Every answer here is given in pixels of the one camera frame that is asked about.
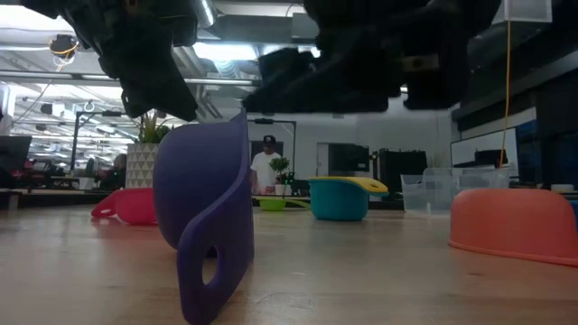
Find black yellow ceiling cable reel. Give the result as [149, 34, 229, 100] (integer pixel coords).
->
[48, 33, 82, 60]

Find orange measuring cup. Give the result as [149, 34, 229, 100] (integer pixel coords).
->
[448, 188, 578, 268]

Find clear plastic basket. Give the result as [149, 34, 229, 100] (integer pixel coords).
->
[400, 165, 515, 214]

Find teal measuring cup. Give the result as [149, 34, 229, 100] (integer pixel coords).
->
[309, 179, 369, 222]

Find black desk monitor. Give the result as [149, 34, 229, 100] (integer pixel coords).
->
[0, 135, 33, 172]

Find dark grey door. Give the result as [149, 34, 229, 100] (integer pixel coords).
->
[250, 140, 284, 157]

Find yellow measuring cup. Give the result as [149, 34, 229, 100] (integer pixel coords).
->
[308, 176, 389, 195]

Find black wall monitor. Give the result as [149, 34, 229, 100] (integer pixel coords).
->
[328, 143, 370, 172]

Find black metal stand frame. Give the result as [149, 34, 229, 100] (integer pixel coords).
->
[70, 110, 145, 172]
[247, 117, 298, 181]

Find small potted green plant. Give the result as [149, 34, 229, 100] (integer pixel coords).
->
[269, 156, 293, 197]

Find whiteboard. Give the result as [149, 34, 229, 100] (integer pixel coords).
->
[450, 127, 519, 169]

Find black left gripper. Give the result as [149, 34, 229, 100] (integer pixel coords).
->
[20, 0, 200, 122]

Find green measuring cup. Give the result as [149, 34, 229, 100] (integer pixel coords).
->
[257, 196, 312, 212]

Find linear ceiling light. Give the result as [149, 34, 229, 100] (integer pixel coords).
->
[184, 77, 263, 87]
[0, 70, 114, 85]

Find succulent in patterned white pot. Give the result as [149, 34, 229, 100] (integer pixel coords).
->
[125, 107, 175, 190]

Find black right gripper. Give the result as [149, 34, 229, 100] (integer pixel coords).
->
[241, 0, 457, 114]

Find purple measuring cup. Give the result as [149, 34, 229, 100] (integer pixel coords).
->
[152, 107, 256, 325]

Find white hanging panel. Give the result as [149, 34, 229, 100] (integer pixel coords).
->
[491, 0, 553, 23]

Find person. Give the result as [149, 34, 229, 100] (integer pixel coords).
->
[249, 135, 284, 196]
[101, 153, 128, 190]

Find red measuring cup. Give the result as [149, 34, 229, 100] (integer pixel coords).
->
[89, 187, 158, 227]

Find black cabinet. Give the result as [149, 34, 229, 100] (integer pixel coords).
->
[378, 148, 428, 203]

